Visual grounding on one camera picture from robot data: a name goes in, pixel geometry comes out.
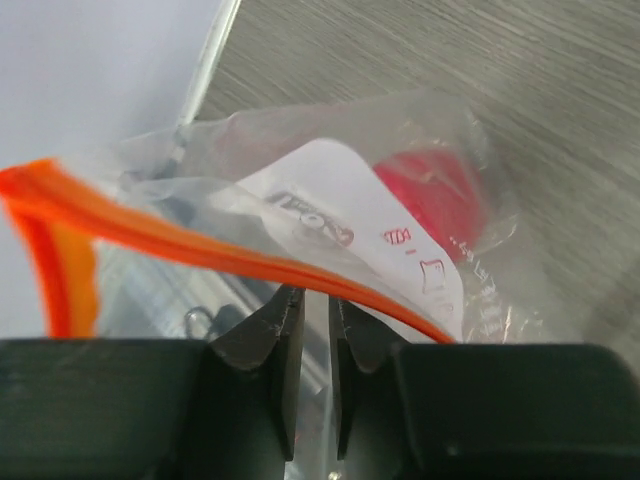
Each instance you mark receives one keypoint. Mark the clear zip top bag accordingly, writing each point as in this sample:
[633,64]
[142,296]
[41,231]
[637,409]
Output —
[183,233]

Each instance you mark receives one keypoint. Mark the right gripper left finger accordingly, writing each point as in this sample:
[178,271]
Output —
[256,380]

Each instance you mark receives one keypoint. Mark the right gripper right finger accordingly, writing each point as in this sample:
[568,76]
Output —
[359,344]

